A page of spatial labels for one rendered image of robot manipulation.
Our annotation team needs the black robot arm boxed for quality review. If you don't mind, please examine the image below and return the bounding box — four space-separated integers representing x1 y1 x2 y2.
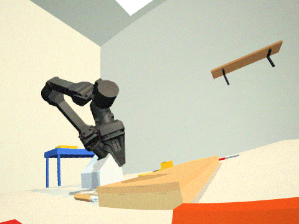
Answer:
41 76 119 160

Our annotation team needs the orange-handled awl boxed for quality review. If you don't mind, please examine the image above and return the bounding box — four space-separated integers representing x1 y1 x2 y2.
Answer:
74 194 98 202

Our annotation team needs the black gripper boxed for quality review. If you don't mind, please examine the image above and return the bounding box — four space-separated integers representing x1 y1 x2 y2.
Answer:
94 111 125 167

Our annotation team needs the tan wooden board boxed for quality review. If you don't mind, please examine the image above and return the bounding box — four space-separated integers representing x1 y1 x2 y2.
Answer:
97 155 220 210

